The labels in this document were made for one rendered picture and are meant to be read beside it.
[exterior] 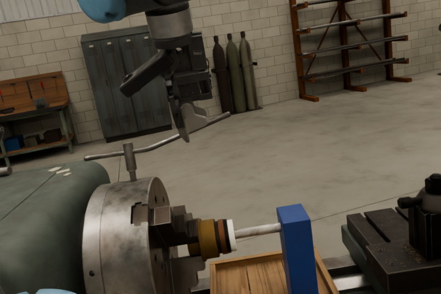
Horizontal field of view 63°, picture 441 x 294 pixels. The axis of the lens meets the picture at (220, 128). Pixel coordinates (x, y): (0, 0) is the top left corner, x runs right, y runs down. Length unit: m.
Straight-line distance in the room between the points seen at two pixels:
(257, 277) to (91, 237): 0.48
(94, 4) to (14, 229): 0.40
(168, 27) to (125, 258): 0.42
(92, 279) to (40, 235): 0.12
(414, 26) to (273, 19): 3.48
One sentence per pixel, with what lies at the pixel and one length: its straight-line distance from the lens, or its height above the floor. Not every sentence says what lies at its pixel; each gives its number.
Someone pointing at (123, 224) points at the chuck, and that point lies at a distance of 0.73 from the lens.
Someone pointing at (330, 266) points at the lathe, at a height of 0.86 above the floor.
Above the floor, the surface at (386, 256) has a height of 1.02.
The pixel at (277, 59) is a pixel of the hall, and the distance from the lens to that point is 7.95.
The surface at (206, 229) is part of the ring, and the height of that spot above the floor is 1.12.
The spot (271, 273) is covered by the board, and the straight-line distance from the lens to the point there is 1.05.
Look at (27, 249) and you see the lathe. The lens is 0.68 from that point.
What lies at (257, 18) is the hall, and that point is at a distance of 7.82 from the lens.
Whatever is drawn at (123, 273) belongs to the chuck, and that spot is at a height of 1.13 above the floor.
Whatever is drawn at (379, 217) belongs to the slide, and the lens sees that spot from 1.10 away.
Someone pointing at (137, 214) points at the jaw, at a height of 1.20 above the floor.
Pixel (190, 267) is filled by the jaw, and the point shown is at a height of 1.04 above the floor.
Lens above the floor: 1.50
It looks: 14 degrees down
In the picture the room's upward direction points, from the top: 9 degrees counter-clockwise
